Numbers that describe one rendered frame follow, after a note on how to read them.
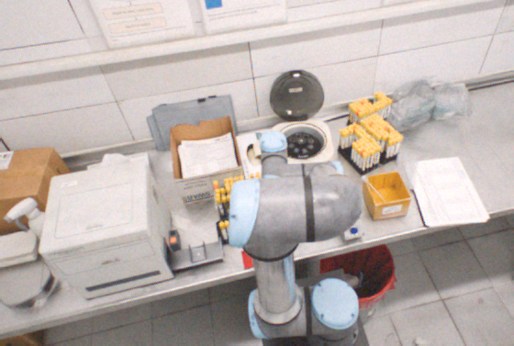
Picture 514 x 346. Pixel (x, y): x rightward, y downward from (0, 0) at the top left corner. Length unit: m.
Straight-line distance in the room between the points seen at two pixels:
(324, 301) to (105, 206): 0.68
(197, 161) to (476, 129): 1.17
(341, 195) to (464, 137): 1.25
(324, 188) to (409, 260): 1.83
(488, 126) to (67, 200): 1.62
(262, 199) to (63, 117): 1.22
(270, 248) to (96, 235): 0.65
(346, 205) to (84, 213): 0.83
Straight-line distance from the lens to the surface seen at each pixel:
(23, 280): 1.67
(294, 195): 0.67
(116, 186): 1.34
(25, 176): 1.69
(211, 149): 1.68
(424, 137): 1.83
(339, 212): 0.68
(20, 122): 1.82
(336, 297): 1.04
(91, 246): 1.27
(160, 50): 1.53
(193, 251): 1.44
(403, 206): 1.50
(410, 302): 2.36
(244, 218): 0.67
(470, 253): 2.60
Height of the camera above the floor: 2.11
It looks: 50 degrees down
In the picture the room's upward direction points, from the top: 3 degrees counter-clockwise
